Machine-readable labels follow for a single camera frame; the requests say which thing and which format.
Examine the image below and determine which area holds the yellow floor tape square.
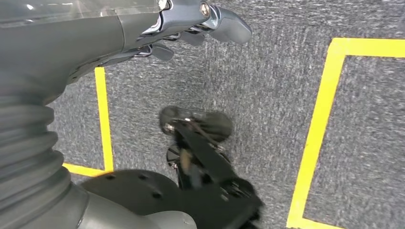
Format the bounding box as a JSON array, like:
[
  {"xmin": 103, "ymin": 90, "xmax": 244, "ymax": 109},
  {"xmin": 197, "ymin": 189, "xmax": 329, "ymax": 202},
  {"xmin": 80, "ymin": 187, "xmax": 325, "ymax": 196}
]
[
  {"xmin": 62, "ymin": 66, "xmax": 115, "ymax": 178},
  {"xmin": 286, "ymin": 37, "xmax": 405, "ymax": 229}
]

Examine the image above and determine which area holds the black robot body shell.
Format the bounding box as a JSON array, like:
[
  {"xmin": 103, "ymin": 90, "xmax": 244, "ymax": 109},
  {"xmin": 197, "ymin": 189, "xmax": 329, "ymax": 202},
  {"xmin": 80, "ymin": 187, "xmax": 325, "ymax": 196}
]
[{"xmin": 80, "ymin": 169, "xmax": 191, "ymax": 219}]

